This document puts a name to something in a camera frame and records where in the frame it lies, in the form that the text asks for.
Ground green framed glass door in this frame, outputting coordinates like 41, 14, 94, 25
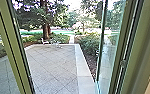
0, 0, 36, 94
95, 0, 139, 94

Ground green shrub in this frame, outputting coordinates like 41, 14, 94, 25
75, 31, 102, 59

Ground small garden chair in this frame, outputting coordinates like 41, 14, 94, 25
53, 38, 63, 49

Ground white garden bench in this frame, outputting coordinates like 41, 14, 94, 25
40, 37, 51, 46

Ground large tree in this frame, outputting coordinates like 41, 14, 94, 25
12, 0, 70, 41

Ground thin trunk tree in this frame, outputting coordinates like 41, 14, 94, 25
79, 0, 105, 33

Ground long green hedge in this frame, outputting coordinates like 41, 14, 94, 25
0, 31, 71, 63

